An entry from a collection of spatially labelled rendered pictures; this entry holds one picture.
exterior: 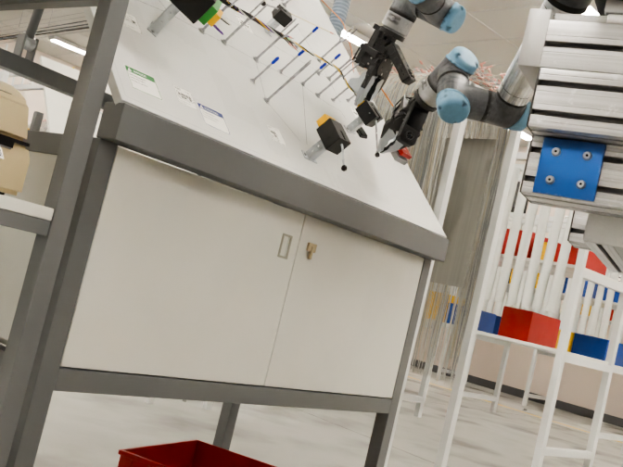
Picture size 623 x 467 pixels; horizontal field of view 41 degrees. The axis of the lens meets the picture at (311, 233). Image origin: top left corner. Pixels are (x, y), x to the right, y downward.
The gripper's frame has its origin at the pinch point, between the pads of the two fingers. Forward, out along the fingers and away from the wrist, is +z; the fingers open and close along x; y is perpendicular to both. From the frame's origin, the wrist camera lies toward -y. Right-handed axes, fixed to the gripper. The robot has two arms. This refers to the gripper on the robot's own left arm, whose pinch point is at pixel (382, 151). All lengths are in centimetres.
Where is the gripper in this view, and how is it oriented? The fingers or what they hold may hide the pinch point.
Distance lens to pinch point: 222.0
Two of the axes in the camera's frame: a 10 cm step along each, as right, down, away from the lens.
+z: -5.1, 5.3, 6.8
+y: 1.6, -7.2, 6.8
